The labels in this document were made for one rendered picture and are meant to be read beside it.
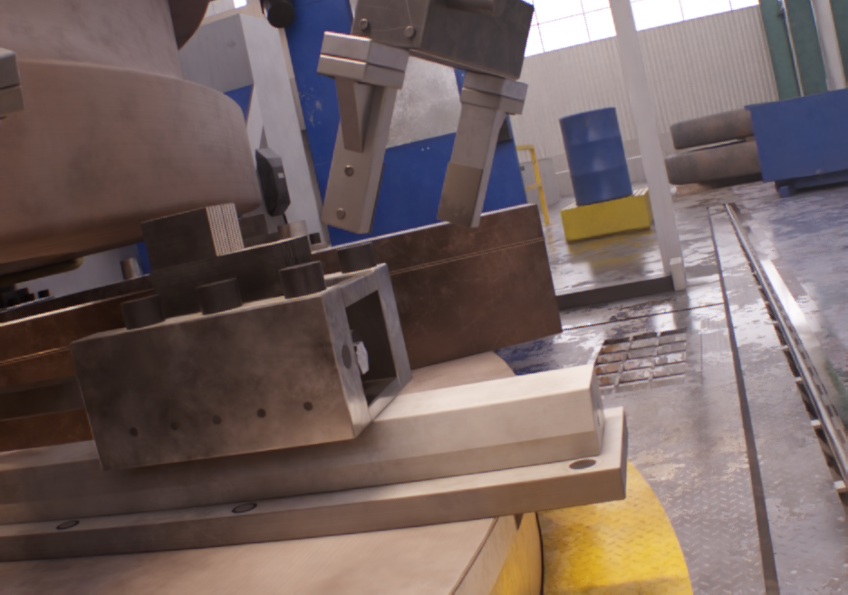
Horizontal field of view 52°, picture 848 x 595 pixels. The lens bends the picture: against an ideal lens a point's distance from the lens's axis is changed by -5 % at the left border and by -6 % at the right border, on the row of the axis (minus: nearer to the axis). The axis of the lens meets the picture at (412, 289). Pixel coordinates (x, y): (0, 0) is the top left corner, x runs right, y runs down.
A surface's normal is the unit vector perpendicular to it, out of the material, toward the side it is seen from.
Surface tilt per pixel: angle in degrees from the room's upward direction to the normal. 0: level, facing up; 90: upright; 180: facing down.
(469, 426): 72
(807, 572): 0
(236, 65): 90
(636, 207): 90
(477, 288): 90
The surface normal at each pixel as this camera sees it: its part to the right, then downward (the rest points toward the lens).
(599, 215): -0.29, 0.16
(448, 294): 0.15, 0.07
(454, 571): -0.21, -0.97
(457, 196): -0.50, 0.08
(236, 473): -0.29, -0.16
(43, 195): 0.92, -0.17
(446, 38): 0.84, 0.28
